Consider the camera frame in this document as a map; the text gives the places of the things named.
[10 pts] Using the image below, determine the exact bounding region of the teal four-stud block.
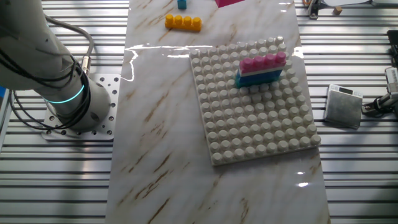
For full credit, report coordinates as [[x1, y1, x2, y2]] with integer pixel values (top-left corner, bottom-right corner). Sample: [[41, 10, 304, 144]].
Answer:
[[235, 77, 280, 88]]

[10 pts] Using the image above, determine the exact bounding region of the blue four-stud block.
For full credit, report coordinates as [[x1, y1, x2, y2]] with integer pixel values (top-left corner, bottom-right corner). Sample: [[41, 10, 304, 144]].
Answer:
[[236, 70, 283, 84]]

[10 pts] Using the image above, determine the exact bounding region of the white four-stud block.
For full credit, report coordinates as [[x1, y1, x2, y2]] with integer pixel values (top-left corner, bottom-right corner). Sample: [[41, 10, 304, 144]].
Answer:
[[238, 67, 284, 77]]

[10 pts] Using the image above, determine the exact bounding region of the pink four-stud block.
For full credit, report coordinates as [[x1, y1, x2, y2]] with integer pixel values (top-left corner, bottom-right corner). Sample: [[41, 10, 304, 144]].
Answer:
[[239, 51, 287, 75]]

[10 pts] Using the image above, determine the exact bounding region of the magenta three-stud block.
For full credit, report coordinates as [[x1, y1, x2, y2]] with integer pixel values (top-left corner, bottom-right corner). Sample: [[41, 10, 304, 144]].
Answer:
[[215, 0, 246, 9]]

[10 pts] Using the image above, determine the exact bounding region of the marble pattern board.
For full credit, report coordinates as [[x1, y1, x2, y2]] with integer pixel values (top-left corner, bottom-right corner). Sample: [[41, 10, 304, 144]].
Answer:
[[104, 0, 332, 224]]

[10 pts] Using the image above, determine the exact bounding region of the white studded baseplate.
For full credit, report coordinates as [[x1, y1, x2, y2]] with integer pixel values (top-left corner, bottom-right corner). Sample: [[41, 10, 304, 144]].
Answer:
[[189, 35, 322, 167]]

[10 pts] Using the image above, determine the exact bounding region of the orange four-stud block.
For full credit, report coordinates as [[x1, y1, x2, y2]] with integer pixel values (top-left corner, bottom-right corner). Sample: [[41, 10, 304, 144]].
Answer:
[[164, 14, 203, 33]]

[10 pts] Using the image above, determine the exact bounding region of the silver digital scale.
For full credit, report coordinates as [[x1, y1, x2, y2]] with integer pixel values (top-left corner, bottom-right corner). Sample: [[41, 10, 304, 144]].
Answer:
[[323, 83, 364, 130]]

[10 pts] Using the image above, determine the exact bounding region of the black metal stand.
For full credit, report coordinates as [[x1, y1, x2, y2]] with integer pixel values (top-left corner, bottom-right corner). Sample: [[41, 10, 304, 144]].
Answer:
[[307, 0, 322, 20]]

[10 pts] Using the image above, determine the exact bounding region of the black device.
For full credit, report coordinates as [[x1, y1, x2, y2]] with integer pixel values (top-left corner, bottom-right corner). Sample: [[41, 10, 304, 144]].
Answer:
[[386, 29, 398, 66]]

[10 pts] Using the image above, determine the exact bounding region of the perforated robot base plate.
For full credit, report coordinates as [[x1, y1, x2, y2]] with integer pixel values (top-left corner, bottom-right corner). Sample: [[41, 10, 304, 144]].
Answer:
[[42, 73, 121, 141]]

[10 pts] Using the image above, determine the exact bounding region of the black cable bundle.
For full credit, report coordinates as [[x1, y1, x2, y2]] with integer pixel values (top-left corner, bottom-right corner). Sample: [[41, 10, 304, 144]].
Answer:
[[0, 46, 91, 131]]

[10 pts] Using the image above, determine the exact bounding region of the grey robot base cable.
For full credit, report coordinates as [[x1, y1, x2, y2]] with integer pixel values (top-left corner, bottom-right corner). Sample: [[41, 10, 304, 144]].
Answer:
[[45, 15, 95, 77]]

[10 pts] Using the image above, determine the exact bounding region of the metal camera mount clamp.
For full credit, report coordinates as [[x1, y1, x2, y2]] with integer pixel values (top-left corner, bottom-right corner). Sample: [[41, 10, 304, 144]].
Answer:
[[362, 92, 398, 118]]

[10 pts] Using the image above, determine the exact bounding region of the small silver camera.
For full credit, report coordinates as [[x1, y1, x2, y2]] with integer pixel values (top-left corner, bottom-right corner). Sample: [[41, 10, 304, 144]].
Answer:
[[384, 67, 398, 94]]

